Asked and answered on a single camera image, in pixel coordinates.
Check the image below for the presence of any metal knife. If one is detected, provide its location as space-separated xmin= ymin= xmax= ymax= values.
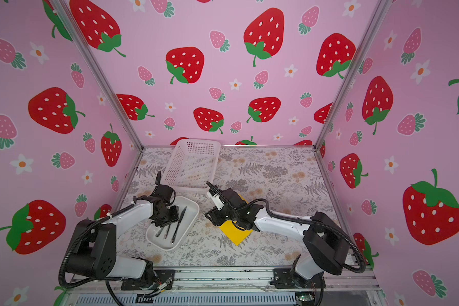
xmin=171 ymin=207 xmax=187 ymax=244

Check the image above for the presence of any yellow paper napkin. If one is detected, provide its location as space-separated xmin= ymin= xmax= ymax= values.
xmin=219 ymin=190 xmax=253 ymax=246

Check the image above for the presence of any white plastic perforated basket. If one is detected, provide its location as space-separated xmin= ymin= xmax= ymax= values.
xmin=161 ymin=139 xmax=221 ymax=194

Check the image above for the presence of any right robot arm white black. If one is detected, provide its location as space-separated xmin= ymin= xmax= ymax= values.
xmin=205 ymin=183 xmax=367 ymax=288

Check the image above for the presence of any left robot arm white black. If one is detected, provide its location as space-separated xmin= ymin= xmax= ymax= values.
xmin=58 ymin=184 xmax=178 ymax=289

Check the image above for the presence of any white oval ceramic tray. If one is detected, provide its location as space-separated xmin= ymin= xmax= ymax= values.
xmin=145 ymin=196 xmax=200 ymax=251

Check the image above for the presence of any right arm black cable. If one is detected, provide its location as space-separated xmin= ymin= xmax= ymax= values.
xmin=205 ymin=181 xmax=367 ymax=274

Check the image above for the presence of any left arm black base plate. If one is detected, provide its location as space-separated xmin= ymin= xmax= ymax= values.
xmin=121 ymin=269 xmax=175 ymax=291

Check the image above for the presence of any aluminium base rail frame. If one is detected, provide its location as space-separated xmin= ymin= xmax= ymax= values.
xmin=60 ymin=266 xmax=388 ymax=305

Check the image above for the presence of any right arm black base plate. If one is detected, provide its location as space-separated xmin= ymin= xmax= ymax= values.
xmin=270 ymin=268 xmax=326 ymax=289

